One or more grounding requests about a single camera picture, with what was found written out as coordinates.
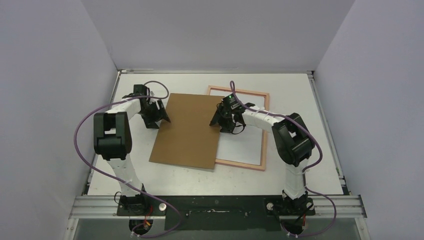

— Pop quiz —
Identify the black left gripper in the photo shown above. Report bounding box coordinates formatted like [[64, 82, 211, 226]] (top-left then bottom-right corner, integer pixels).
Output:
[[138, 100, 170, 130]]

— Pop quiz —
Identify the brown backing board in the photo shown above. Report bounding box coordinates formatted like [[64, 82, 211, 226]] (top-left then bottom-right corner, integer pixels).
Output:
[[149, 93, 222, 170]]

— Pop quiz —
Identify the blue landscape photo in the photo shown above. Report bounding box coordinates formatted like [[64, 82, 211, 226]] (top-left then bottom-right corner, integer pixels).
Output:
[[215, 91, 266, 167]]

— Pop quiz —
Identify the pink wooden photo frame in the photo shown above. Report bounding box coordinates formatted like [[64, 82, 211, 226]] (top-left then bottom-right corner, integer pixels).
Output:
[[207, 85, 270, 171]]

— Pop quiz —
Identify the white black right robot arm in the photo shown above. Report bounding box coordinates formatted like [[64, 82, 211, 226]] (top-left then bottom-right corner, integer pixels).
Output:
[[210, 102, 315, 216]]

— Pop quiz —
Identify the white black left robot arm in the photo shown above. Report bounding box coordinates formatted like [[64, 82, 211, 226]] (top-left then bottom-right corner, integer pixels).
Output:
[[93, 84, 170, 216]]

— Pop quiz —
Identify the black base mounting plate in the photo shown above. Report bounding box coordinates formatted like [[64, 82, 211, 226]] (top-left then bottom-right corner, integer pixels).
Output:
[[116, 195, 316, 235]]

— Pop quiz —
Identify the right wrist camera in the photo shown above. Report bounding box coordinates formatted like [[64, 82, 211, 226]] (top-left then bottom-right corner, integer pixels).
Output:
[[221, 94, 241, 111]]

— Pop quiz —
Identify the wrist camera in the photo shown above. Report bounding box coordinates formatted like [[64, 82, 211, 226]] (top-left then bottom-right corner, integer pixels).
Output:
[[122, 84, 153, 101], [221, 94, 241, 111]]

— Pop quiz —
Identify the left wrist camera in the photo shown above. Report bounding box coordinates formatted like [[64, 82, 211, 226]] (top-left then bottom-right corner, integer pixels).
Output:
[[122, 84, 153, 101]]

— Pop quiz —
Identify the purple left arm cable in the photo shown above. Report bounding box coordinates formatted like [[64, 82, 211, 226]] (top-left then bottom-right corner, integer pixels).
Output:
[[73, 80, 184, 239]]

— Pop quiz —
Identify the aluminium table edge rail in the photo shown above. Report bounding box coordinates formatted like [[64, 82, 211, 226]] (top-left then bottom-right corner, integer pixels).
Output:
[[306, 70, 350, 195]]

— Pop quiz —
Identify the aluminium front rail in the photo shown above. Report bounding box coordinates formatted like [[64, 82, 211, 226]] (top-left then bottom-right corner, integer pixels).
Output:
[[70, 195, 368, 219]]

